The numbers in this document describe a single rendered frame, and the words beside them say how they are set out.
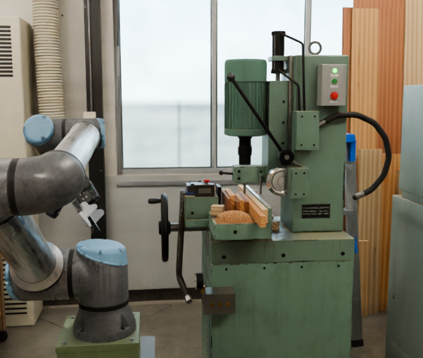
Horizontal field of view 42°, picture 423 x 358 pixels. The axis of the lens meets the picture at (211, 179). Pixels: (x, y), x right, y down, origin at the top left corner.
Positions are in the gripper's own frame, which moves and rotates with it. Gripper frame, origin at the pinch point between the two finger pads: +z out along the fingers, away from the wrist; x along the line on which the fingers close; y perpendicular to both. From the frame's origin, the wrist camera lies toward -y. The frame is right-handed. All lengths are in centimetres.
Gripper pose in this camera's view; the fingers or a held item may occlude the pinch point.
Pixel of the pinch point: (94, 231)
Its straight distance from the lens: 176.1
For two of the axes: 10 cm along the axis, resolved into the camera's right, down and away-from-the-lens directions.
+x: -0.3, 1.9, 9.8
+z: 5.5, 8.3, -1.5
